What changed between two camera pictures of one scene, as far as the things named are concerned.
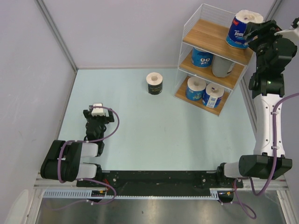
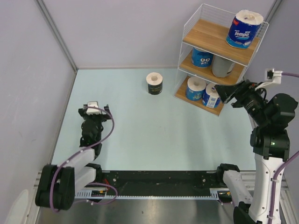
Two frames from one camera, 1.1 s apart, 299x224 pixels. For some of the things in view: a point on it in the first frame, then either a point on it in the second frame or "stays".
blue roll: x=212 y=97 stays
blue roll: x=195 y=88 stays
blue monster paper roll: x=201 y=58 stays
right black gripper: x=253 y=29 to x=226 y=91
